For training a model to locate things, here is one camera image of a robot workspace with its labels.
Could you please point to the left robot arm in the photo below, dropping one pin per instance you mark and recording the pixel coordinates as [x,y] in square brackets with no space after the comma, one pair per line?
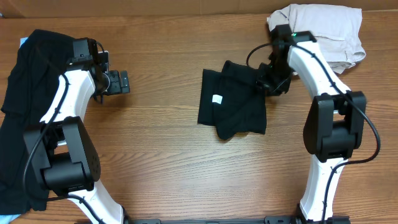
[61,153]

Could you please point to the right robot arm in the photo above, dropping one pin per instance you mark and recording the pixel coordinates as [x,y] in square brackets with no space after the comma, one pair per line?
[334,125]

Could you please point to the folded beige shorts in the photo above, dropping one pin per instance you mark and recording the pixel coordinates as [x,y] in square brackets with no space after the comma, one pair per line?
[336,29]

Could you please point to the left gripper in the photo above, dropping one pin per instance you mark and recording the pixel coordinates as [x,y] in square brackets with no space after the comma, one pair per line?
[115,86]

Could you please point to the black garment pile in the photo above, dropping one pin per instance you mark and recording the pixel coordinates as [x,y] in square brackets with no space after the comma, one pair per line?
[31,87]

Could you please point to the light blue cloth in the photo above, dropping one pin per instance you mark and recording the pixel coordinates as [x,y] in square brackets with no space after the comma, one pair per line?
[22,40]

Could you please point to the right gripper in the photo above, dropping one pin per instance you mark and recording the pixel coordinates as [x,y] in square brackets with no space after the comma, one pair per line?
[276,89]

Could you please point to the black t-shirt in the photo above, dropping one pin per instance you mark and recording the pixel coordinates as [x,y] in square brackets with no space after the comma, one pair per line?
[231,100]

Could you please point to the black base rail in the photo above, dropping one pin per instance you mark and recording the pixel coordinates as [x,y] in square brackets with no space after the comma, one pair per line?
[211,221]

